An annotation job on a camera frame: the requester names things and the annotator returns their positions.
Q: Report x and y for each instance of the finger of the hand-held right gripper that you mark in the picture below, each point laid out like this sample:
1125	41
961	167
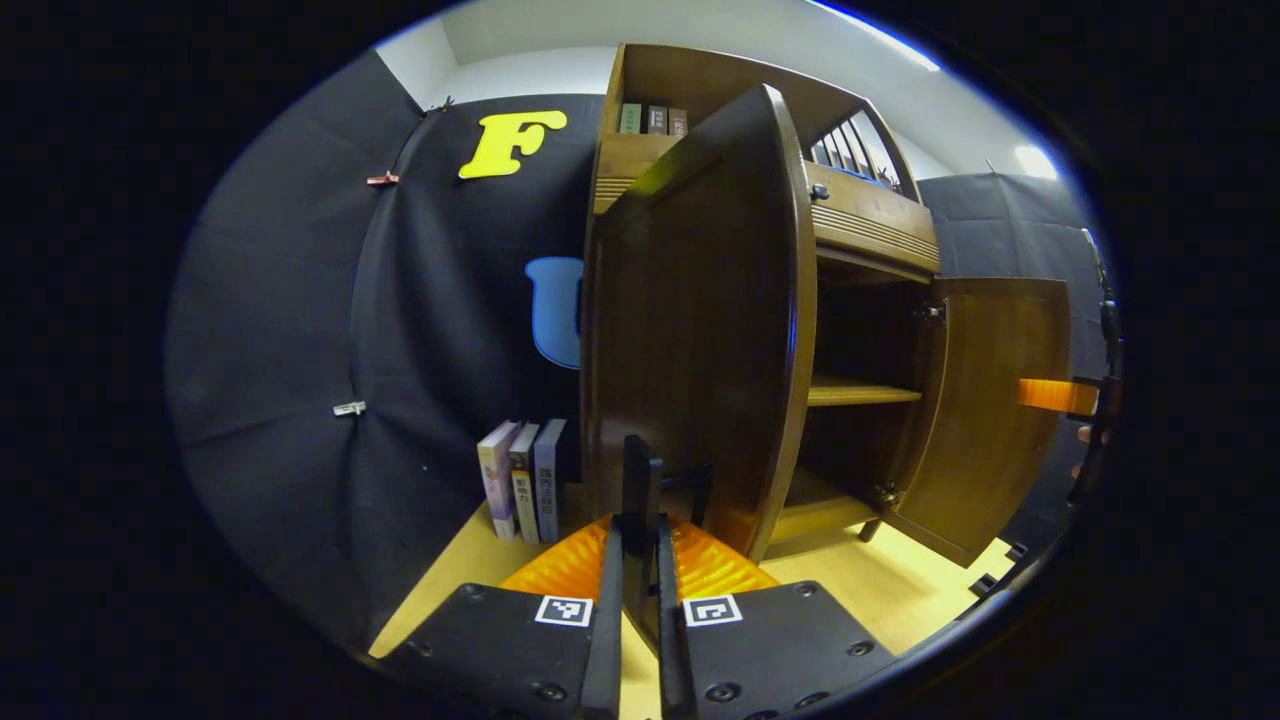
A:
1055	396

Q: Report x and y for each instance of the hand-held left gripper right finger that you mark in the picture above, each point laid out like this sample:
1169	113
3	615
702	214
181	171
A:
675	650

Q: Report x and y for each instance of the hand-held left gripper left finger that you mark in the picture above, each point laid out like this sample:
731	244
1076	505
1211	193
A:
600	640

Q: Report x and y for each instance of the wooden shoe cabinet door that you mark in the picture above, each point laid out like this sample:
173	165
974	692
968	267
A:
990	420
700	320

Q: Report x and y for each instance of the wooden double-door shoe cabinet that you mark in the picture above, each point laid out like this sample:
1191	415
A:
700	75

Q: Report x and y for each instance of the metal door hinge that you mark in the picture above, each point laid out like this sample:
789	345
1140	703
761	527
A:
886	494
931	313

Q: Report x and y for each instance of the grey-blue book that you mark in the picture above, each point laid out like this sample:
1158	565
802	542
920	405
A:
550	480

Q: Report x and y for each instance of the dark book with yellow label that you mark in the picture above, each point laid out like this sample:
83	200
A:
524	490

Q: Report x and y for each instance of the wooden inner shelf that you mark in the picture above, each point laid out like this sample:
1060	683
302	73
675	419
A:
860	393

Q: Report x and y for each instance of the small ceiling light panel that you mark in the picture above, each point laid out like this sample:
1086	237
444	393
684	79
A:
1036	162

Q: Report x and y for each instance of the blue folded towel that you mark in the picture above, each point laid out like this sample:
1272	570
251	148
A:
860	174

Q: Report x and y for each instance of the silver cloth clip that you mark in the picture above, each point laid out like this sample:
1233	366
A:
349	408

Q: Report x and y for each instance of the black backdrop cloth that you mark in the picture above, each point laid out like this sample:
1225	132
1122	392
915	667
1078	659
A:
300	350

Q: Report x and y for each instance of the reddish brown book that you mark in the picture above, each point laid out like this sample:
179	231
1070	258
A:
678	122

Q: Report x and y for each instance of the grey-brown book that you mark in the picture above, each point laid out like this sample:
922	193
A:
657	120

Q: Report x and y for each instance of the green book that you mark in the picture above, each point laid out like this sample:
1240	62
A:
630	119

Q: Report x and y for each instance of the red cloth clip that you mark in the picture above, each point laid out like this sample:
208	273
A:
382	179

